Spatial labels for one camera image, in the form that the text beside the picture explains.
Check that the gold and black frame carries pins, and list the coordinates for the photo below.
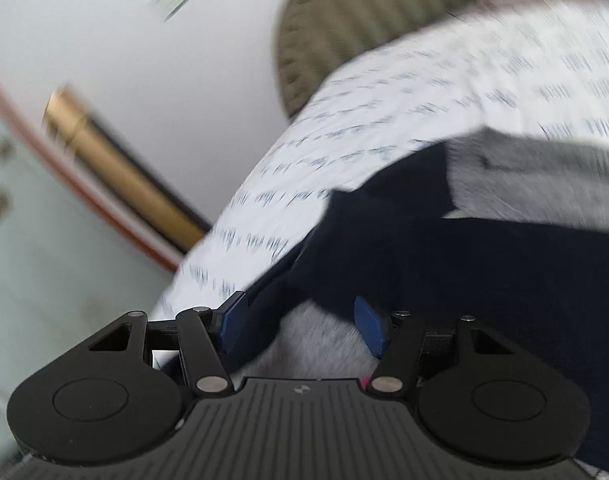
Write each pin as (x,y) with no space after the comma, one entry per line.
(71,122)

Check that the white quilt with blue script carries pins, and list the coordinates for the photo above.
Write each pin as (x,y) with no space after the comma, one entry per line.
(540,70)

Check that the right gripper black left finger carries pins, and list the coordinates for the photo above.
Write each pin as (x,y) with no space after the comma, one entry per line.
(205,336)

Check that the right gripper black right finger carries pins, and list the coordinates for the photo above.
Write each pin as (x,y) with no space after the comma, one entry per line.
(396,342)

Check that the olive upholstered headboard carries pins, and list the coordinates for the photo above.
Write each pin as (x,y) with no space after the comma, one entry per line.
(315,37)

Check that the grey and navy knit sweater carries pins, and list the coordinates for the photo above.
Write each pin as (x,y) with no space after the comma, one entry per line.
(513,231)

